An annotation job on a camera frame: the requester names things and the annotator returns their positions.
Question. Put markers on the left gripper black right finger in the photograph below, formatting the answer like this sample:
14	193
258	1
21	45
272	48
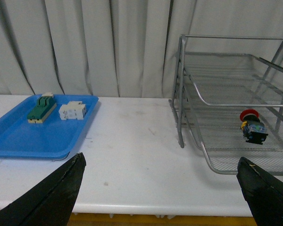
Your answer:
263	193

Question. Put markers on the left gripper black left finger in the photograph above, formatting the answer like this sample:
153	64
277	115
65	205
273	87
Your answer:
51	201

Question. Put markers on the red emergency stop button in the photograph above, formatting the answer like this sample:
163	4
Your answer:
252	128

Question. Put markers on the silver mesh tray rack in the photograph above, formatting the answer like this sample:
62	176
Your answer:
218	77

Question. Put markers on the blue plastic tray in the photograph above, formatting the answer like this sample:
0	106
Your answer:
53	139

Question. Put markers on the white circuit breaker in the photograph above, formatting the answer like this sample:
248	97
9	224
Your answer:
74	110

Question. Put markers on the white curtain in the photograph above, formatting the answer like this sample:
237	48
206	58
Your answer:
114	48

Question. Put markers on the green knife switch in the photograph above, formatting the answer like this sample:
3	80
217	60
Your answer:
43	108

